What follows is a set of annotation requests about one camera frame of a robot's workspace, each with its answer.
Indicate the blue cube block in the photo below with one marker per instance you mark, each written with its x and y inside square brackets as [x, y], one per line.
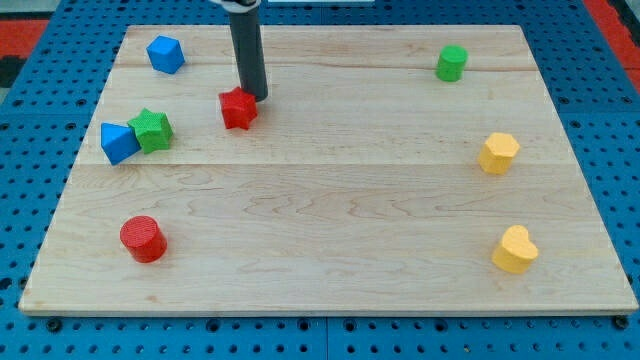
[165, 54]

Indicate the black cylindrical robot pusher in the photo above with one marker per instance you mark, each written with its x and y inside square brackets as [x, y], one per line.
[247, 42]

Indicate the blue triangle block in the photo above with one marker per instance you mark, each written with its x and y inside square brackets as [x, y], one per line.
[118, 142]

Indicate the green star block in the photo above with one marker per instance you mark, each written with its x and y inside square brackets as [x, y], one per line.
[152, 130]

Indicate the wooden board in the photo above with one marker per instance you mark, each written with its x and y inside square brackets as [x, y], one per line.
[355, 192]

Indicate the yellow hexagon block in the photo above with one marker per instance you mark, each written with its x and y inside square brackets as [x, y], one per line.
[497, 153]

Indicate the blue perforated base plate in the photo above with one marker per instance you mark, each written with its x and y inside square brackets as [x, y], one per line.
[47, 111]

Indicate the green cylinder block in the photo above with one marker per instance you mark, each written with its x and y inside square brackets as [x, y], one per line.
[451, 63]

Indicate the red star block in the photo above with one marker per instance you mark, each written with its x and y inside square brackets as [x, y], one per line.
[238, 108]

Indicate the yellow heart block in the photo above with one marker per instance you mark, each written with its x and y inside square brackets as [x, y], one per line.
[515, 252]

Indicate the red cylinder block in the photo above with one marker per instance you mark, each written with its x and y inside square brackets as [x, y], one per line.
[143, 238]

